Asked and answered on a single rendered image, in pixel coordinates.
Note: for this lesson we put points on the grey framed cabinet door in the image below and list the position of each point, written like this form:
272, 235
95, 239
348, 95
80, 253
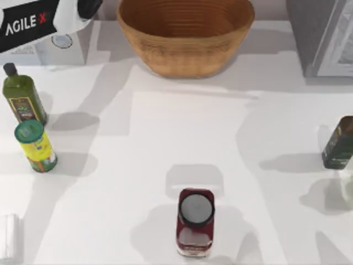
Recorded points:
335, 41

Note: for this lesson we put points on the grey cabinet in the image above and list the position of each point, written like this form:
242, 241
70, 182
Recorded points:
303, 33

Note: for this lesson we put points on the dark green bottle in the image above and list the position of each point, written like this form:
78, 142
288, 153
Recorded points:
339, 149

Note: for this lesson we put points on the woven wooden basket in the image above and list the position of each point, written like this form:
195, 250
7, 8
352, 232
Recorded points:
184, 52

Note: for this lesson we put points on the dark red jar, grey lid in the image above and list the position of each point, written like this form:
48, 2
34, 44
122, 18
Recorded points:
195, 234

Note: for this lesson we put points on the green bottle with black cap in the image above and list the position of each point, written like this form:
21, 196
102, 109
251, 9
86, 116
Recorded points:
23, 96

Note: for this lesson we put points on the round microwave knob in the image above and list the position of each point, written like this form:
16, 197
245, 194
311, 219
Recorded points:
61, 41

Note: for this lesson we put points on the yellow can with green lid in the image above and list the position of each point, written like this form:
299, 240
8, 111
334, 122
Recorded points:
37, 146

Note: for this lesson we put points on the pale microwave oven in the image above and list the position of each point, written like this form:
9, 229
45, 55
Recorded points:
80, 47

